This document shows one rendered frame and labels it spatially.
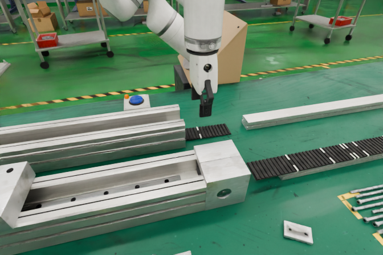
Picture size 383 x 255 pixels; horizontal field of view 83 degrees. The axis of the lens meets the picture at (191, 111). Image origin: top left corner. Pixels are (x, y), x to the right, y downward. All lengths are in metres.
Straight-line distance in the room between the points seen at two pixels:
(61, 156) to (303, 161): 0.58
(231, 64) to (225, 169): 0.54
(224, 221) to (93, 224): 0.25
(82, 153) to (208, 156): 0.31
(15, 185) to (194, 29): 0.43
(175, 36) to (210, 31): 0.44
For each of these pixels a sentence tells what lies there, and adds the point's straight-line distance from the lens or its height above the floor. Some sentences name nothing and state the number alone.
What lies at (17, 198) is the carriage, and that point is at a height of 0.89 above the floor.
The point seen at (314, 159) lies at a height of 0.81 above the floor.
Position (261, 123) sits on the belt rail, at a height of 0.80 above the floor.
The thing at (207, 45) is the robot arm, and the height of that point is 1.06.
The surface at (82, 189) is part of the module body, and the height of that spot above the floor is 0.83.
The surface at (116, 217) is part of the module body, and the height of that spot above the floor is 0.83.
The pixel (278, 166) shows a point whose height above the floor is 0.81.
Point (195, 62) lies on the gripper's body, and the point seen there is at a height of 1.02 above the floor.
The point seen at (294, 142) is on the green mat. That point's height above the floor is 0.78.
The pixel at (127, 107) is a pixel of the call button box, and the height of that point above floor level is 0.84.
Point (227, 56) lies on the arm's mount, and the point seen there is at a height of 0.90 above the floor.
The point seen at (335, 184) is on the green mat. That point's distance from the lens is 0.64.
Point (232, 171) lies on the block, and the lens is 0.45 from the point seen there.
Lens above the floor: 1.22
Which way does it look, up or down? 36 degrees down
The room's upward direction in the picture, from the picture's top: straight up
